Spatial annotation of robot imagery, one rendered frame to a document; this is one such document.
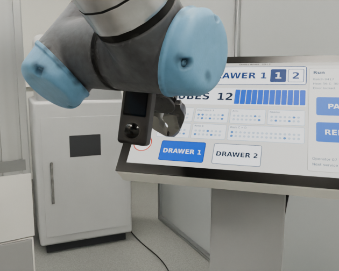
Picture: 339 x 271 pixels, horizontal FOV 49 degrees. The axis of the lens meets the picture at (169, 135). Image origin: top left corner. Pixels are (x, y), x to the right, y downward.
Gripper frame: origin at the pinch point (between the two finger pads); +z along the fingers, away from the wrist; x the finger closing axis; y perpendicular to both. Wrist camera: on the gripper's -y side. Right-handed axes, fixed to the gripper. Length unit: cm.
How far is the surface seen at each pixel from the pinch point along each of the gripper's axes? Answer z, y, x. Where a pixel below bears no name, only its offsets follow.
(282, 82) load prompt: 7.2, 19.2, -19.0
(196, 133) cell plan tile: 7.3, 5.2, -2.9
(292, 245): 121, 18, -26
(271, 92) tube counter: 7.2, 16.5, -16.9
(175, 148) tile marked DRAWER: 7.3, 1.4, 0.9
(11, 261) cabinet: 17.0, -25.1, 34.8
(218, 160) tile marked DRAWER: 7.3, -0.5, -8.3
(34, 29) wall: 161, 204, 227
